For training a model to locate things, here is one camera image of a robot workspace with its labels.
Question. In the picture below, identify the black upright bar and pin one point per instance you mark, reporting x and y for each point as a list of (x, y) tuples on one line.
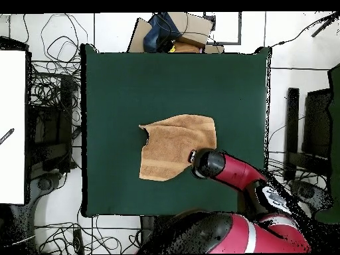
[(292, 127)]

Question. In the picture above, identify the striped black rod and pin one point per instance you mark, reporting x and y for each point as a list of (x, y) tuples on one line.
[(6, 136)]

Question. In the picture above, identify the black panel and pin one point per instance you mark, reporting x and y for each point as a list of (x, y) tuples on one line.
[(317, 122)]

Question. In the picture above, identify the orange brown cloth item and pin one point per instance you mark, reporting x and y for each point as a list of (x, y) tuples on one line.
[(186, 47)]

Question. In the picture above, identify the flat cardboard sheet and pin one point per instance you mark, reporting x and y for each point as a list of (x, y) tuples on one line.
[(139, 37)]

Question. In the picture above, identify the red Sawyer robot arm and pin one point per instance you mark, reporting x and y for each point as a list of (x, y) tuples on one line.
[(239, 172)]

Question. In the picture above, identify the black power strip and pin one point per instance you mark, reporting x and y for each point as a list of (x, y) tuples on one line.
[(78, 239)]

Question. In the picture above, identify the dark green table cloth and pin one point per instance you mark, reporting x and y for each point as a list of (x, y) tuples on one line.
[(119, 87)]

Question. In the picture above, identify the white board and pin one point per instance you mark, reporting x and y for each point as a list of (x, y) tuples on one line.
[(13, 106)]

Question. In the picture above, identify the black equipment rack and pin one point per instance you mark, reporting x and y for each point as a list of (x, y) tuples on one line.
[(53, 127)]

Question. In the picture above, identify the dark stand foot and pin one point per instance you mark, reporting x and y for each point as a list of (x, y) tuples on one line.
[(313, 194), (45, 183)]

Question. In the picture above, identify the orange terry towel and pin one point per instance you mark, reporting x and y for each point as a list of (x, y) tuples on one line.
[(170, 143)]

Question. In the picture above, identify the large cardboard box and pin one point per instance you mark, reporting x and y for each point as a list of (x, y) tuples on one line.
[(191, 26)]

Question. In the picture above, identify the blue bag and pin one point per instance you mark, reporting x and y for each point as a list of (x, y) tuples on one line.
[(156, 37)]

